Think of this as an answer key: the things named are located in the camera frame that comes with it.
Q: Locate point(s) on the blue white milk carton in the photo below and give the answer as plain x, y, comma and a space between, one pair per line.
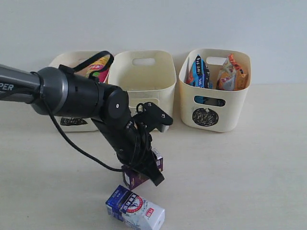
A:
135, 211

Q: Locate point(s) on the cream bin square mark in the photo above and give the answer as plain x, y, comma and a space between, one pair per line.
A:
147, 76

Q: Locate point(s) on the orange snack bag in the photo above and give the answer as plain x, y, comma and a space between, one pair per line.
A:
232, 75

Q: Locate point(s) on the blue black snack bag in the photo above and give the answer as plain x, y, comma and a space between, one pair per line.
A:
199, 74

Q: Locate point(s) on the cream bin triangle mark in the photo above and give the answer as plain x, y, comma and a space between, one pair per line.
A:
73, 59

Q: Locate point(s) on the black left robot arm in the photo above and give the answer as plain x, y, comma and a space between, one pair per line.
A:
60, 92

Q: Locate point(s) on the cream bin circle mark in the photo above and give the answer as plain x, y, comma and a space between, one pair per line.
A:
211, 109

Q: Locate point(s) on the purple drink carton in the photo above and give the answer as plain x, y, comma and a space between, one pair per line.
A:
133, 179

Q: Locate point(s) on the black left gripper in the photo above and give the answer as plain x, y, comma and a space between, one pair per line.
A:
135, 151

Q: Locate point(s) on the pink Lays chips can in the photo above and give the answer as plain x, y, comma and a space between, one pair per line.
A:
96, 69

